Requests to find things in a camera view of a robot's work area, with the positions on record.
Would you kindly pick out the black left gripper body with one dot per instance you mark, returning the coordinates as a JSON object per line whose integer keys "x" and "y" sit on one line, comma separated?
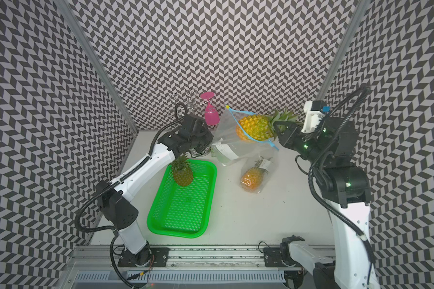
{"x": 199, "y": 142}

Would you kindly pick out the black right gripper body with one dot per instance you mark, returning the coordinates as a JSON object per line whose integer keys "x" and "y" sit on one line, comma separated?
{"x": 307, "y": 144}

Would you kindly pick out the clear zip-top bag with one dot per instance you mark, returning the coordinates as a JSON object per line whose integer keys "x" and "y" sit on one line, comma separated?
{"x": 270, "y": 157}
{"x": 227, "y": 147}

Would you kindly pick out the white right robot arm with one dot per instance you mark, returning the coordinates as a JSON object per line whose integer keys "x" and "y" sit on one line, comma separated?
{"x": 341, "y": 187}

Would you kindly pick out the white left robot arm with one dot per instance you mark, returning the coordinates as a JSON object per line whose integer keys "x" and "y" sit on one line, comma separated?
{"x": 114, "y": 197}

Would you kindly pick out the pink plastic wine glass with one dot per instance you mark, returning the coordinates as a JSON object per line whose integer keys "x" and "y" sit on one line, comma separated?
{"x": 211, "y": 114}

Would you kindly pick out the green plastic basket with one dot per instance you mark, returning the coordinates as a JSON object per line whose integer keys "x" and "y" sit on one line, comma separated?
{"x": 184, "y": 211}

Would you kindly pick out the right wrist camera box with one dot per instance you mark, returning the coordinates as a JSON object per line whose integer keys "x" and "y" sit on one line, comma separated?
{"x": 314, "y": 112}

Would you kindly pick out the aluminium corner post right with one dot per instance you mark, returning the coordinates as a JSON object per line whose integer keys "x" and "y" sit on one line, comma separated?
{"x": 344, "y": 45}

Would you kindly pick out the aluminium corner post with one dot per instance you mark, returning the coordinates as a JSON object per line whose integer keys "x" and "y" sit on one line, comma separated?
{"x": 344, "y": 45}
{"x": 66, "y": 12}

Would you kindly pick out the aluminium front rail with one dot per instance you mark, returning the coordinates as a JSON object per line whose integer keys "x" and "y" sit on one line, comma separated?
{"x": 184, "y": 267}

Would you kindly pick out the aluminium corner post left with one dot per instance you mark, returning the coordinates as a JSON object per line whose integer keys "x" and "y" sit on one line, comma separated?
{"x": 66, "y": 12}

